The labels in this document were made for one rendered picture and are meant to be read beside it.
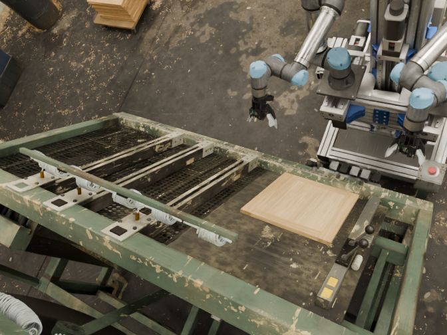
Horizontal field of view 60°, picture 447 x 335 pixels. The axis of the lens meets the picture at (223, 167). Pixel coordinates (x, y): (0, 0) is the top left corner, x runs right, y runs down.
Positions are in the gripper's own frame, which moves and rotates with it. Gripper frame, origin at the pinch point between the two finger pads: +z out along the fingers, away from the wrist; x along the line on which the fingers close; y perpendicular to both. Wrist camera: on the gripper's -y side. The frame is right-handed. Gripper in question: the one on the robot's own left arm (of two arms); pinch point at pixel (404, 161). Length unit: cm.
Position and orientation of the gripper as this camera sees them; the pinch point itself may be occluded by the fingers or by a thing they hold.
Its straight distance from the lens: 181.3
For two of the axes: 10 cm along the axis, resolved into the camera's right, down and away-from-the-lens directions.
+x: 8.6, 2.8, -4.3
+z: 1.1, 7.2, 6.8
